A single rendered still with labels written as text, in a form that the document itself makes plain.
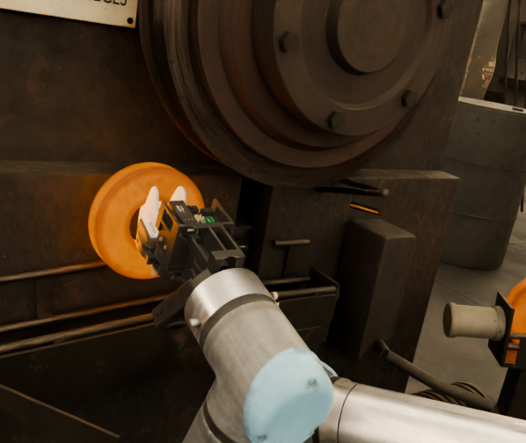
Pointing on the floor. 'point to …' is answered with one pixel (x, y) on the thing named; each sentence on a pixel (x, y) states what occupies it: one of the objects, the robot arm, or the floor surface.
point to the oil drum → (487, 178)
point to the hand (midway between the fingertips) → (150, 207)
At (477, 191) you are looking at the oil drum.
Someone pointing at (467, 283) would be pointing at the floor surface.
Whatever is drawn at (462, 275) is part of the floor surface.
